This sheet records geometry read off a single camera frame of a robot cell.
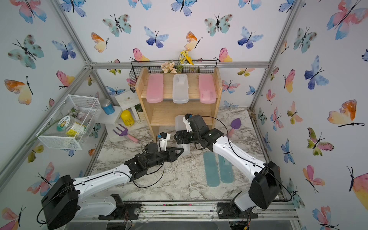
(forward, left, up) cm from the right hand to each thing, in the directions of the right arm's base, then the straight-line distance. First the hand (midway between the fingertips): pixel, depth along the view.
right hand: (181, 134), depth 77 cm
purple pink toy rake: (+14, +43, -21) cm, 50 cm away
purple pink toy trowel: (+27, -38, -22) cm, 52 cm away
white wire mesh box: (+10, +56, +7) cm, 57 cm away
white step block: (+13, +48, -7) cm, 50 cm away
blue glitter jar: (+19, +48, 0) cm, 52 cm away
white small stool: (+25, +38, 0) cm, 46 cm away
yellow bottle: (+19, +40, -10) cm, 45 cm away
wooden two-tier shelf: (+16, +12, -1) cm, 20 cm away
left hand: (-8, -2, -2) cm, 9 cm away
